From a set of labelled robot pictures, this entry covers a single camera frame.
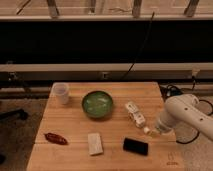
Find translucent plastic cup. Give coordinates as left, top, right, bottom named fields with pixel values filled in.
left=53, top=83, right=69, bottom=105

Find black eraser block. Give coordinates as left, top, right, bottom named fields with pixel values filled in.
left=123, top=138, right=149, bottom=156

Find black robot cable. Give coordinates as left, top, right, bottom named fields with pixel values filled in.
left=159, top=77, right=213, bottom=145

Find black office chair base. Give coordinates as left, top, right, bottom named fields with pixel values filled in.
left=0, top=109, right=28, bottom=120

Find red chili pepper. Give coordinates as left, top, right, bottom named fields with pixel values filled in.
left=45, top=133, right=68, bottom=145

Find black hanging cable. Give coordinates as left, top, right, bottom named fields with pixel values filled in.
left=120, top=11, right=156, bottom=81

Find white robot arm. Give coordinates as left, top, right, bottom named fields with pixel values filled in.
left=154, top=94, right=213, bottom=141

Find white plastic bottle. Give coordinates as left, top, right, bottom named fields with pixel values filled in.
left=125, top=101, right=150, bottom=134

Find green bowl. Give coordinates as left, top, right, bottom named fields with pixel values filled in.
left=82, top=91, right=114, bottom=119

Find white sponge block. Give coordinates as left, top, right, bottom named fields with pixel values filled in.
left=88, top=133, right=103, bottom=155

